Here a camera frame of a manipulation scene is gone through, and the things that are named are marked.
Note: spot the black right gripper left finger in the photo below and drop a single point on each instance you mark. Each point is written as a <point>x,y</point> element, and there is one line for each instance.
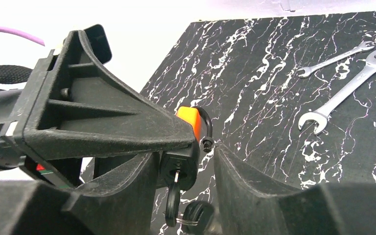
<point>120,202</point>

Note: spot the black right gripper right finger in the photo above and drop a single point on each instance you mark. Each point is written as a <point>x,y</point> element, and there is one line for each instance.
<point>252,203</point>

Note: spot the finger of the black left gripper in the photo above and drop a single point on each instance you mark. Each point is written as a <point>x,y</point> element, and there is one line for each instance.
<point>99,43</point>

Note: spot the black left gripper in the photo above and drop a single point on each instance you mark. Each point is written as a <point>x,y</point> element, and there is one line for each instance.
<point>73,107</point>

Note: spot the orange black padlock with keys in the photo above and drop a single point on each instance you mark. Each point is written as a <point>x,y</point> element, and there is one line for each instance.
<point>179,169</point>

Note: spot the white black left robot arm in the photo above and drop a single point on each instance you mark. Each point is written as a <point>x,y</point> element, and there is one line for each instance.
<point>72,108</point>

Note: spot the large silver wrench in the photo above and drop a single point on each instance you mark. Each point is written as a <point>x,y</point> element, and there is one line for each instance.
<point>321,115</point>

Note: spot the small silver wrench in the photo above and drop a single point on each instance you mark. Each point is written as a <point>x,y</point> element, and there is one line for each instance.
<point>305,72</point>

